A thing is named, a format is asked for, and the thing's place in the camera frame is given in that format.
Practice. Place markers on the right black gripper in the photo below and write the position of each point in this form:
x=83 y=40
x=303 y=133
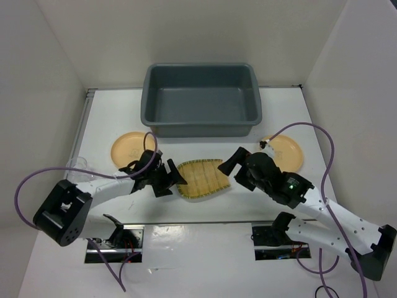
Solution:
x=238 y=156

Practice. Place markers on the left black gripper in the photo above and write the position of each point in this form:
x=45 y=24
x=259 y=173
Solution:
x=169 y=179

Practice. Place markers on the woven bamboo tray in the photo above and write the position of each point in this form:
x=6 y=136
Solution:
x=203 y=178

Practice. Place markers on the tan plastic plate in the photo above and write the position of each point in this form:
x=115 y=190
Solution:
x=287 y=154
x=130 y=147

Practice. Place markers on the clear plastic cup front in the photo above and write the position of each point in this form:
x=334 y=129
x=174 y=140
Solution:
x=83 y=177

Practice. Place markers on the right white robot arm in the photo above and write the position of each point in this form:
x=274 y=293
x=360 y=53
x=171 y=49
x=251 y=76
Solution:
x=367 y=246

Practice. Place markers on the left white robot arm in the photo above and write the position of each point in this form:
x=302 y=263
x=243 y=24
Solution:
x=63 y=214

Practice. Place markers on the grey plastic bin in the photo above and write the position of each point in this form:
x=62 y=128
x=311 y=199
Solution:
x=200 y=100

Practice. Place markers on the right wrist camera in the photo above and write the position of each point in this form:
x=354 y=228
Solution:
x=267 y=148

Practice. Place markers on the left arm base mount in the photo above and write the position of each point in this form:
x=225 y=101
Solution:
x=123 y=245

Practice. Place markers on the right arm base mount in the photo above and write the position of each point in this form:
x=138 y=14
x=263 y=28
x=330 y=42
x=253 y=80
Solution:
x=267 y=247

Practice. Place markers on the aluminium table edge rail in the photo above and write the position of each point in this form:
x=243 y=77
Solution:
x=82 y=124

